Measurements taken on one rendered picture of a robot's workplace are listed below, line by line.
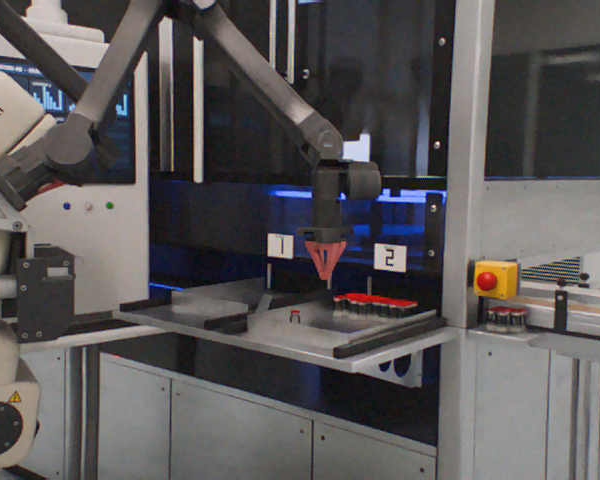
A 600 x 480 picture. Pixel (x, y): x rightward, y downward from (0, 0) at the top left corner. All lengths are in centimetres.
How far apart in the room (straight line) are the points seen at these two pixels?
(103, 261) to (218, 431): 59
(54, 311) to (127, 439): 111
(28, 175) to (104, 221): 80
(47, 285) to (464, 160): 89
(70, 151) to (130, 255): 88
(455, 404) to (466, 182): 49
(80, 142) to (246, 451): 112
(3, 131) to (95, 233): 69
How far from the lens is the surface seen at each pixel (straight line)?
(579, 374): 174
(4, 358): 152
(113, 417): 258
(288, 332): 148
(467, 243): 163
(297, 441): 201
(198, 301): 178
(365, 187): 137
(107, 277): 214
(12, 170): 133
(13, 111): 149
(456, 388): 170
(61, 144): 133
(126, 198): 215
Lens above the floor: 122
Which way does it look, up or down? 6 degrees down
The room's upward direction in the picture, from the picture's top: 1 degrees clockwise
